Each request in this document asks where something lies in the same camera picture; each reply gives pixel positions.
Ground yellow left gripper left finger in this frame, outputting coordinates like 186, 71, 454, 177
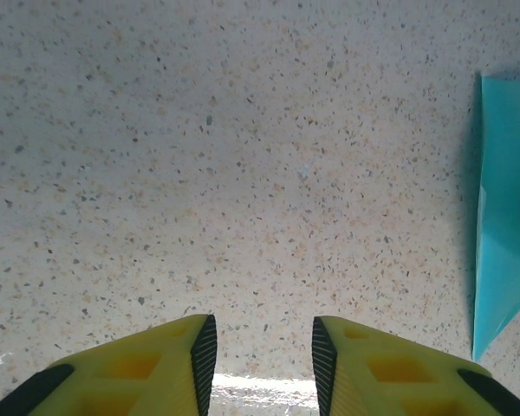
0, 314, 218, 416

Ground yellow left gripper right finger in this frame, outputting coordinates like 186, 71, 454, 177
311, 315, 520, 416

